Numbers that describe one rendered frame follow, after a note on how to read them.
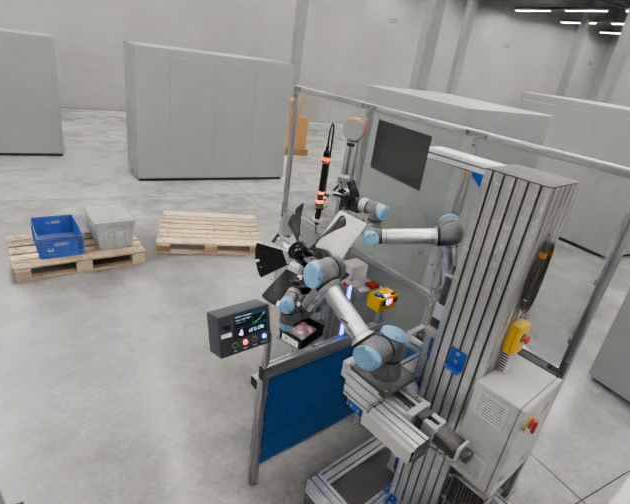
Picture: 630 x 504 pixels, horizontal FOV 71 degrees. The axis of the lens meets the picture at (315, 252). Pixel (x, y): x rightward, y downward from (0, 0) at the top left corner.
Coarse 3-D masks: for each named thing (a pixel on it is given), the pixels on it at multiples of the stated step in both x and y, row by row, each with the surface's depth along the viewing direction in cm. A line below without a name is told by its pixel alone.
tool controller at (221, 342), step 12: (252, 300) 209; (216, 312) 195; (228, 312) 194; (240, 312) 195; (252, 312) 199; (264, 312) 203; (216, 324) 190; (228, 324) 192; (240, 324) 196; (252, 324) 200; (264, 324) 204; (216, 336) 192; (228, 336) 193; (252, 336) 201; (216, 348) 194; (228, 348) 194; (240, 348) 198
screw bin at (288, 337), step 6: (306, 318) 268; (294, 324) 265; (312, 324) 266; (318, 324) 263; (282, 330) 252; (318, 330) 257; (282, 336) 254; (288, 336) 251; (294, 336) 247; (312, 336) 254; (318, 336) 260; (288, 342) 252; (294, 342) 249; (300, 342) 246; (306, 342) 250; (300, 348) 248
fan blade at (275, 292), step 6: (288, 270) 270; (282, 276) 269; (288, 276) 269; (294, 276) 270; (276, 282) 268; (282, 282) 268; (288, 282) 268; (270, 288) 267; (276, 288) 267; (282, 288) 267; (264, 294) 267; (270, 294) 266; (276, 294) 266; (282, 294) 266; (270, 300) 265; (276, 300) 265
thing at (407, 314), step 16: (304, 224) 384; (288, 240) 407; (304, 240) 388; (352, 256) 343; (368, 272) 333; (384, 272) 320; (400, 288) 310; (400, 304) 313; (416, 304) 302; (432, 304) 291; (336, 320) 372; (368, 320) 341; (384, 320) 328; (400, 320) 315; (416, 320) 304; (544, 368) 239
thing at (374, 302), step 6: (384, 288) 272; (372, 294) 263; (384, 294) 265; (396, 294) 267; (372, 300) 264; (378, 300) 260; (384, 300) 261; (372, 306) 264; (378, 306) 260; (384, 306) 263; (390, 306) 268; (378, 312) 262
